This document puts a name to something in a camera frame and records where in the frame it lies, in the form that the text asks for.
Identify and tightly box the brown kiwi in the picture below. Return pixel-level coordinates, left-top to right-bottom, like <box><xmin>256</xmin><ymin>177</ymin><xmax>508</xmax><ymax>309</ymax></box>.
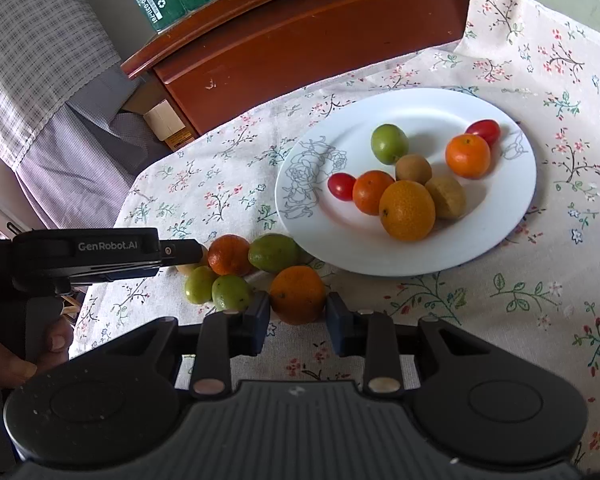
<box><xmin>176</xmin><ymin>246</ymin><xmax>208</xmax><ymax>276</ymax></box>
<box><xmin>394</xmin><ymin>154</ymin><xmax>432</xmax><ymax>184</ymax></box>
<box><xmin>425</xmin><ymin>176</ymin><xmax>466</xmax><ymax>220</ymax></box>

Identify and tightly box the small green jujube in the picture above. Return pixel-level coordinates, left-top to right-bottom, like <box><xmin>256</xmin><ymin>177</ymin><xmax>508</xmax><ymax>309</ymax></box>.
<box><xmin>184</xmin><ymin>266</ymin><xmax>216</xmax><ymax>304</ymax></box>

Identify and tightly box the green jujube top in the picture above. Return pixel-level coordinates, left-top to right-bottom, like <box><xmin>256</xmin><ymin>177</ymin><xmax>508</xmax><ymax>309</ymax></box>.
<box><xmin>248</xmin><ymin>233</ymin><xmax>300</xmax><ymax>274</ymax></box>

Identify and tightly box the large orange mandarin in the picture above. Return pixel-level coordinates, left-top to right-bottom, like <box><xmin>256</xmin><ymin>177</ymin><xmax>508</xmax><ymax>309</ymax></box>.
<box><xmin>379</xmin><ymin>180</ymin><xmax>436</xmax><ymax>242</ymax></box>

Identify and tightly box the red cherry tomato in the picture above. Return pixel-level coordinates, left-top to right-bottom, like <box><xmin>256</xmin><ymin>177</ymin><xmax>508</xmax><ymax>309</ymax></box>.
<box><xmin>327</xmin><ymin>172</ymin><xmax>356</xmax><ymax>202</ymax></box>
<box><xmin>465</xmin><ymin>119</ymin><xmax>501</xmax><ymax>146</ymax></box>

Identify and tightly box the brown kiwi front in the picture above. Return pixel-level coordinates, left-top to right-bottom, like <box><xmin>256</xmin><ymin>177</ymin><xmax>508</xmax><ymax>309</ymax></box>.
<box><xmin>425</xmin><ymin>176</ymin><xmax>466</xmax><ymax>220</ymax></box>

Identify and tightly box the green jujube front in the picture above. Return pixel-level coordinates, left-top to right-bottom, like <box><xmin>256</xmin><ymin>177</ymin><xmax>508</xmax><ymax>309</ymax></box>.
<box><xmin>370</xmin><ymin>124</ymin><xmax>408</xmax><ymax>165</ymax></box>

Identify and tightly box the orange mandarin front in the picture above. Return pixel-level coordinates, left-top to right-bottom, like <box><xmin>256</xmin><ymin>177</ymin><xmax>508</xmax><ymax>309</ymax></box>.
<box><xmin>445</xmin><ymin>134</ymin><xmax>491</xmax><ymax>179</ymax></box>

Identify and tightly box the person left hand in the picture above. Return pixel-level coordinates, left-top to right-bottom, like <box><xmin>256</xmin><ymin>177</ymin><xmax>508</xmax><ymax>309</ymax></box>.
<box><xmin>0</xmin><ymin>316</ymin><xmax>73</xmax><ymax>388</ymax></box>

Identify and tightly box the cardboard box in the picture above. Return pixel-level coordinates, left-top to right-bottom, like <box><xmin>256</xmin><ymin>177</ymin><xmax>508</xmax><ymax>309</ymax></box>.
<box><xmin>121</xmin><ymin>79</ymin><xmax>197</xmax><ymax>152</ymax></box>

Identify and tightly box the white plate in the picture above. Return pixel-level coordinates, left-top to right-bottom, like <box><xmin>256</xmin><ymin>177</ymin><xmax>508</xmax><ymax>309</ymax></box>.
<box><xmin>275</xmin><ymin>89</ymin><xmax>537</xmax><ymax>278</ymax></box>

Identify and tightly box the checked grey cloth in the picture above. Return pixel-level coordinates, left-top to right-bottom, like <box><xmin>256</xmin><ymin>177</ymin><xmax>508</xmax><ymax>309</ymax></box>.
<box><xmin>0</xmin><ymin>0</ymin><xmax>168</xmax><ymax>229</ymax></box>

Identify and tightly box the wooden cabinet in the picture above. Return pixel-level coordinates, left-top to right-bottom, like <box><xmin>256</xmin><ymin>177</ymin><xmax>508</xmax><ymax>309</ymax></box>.
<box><xmin>122</xmin><ymin>0</ymin><xmax>469</xmax><ymax>136</ymax></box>

